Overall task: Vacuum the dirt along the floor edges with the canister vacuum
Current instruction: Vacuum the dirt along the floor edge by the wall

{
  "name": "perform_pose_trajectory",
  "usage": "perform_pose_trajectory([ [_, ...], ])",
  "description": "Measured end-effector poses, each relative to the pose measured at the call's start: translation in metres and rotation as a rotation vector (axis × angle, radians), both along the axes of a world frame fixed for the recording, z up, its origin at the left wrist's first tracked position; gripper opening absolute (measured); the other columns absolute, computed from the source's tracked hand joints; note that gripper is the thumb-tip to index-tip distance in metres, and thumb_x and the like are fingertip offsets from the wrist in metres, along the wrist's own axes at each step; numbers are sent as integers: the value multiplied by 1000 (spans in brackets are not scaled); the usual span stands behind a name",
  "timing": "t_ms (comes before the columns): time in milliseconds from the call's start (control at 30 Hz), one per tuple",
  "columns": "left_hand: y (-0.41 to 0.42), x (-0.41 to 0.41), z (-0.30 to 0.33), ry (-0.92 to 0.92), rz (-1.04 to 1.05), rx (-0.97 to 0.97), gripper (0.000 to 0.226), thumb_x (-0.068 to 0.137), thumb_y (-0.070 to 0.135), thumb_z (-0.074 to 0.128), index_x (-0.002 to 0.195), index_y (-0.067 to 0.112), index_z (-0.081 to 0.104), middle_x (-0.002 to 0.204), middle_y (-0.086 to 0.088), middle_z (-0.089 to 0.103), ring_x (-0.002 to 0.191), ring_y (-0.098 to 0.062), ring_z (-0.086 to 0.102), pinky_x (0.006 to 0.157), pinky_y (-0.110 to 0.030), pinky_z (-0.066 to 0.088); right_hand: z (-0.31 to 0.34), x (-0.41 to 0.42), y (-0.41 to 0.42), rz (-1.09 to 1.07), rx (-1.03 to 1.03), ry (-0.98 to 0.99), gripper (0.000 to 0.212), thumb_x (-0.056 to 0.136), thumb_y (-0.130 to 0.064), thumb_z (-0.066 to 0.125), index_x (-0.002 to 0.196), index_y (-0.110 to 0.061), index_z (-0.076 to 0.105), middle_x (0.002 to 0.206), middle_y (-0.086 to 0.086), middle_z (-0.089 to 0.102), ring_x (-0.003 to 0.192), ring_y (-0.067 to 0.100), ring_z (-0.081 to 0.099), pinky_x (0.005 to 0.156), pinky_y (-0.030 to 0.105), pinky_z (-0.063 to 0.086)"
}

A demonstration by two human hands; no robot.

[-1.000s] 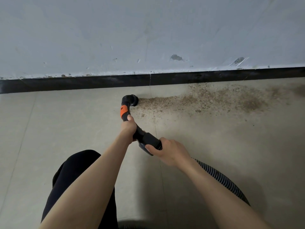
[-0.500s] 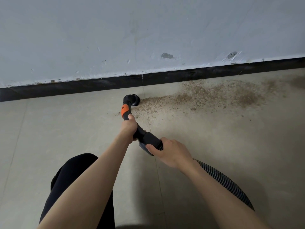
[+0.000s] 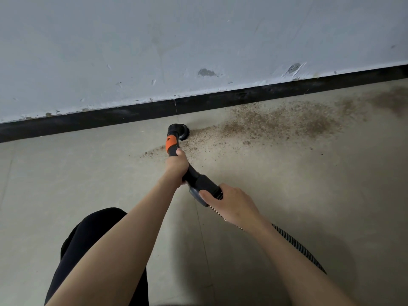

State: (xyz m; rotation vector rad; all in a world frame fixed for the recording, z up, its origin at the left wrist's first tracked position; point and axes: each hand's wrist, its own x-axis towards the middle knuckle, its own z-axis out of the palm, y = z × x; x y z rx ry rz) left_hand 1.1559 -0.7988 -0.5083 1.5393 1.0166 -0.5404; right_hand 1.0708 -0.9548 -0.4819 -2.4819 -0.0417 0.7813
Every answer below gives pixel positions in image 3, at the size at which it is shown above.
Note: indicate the person's right hand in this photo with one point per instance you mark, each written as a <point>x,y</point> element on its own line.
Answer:
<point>234,207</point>

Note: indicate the tiled floor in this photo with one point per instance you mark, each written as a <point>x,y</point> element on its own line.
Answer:
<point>319,200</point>

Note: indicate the person's left hand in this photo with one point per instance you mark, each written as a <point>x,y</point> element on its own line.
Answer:
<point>176,167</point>

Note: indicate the brown sawdust dirt patch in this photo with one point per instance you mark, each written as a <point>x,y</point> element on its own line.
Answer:
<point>280,121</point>

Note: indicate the person's left forearm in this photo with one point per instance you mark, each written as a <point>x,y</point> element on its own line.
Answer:
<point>115,258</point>

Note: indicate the person's black trousers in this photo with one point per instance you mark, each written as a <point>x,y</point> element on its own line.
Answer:
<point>83,245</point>

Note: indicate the round grey wall outlet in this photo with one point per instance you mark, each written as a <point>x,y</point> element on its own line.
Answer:
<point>293,68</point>

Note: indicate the person's right forearm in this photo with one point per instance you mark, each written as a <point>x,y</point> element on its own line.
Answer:
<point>299,264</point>

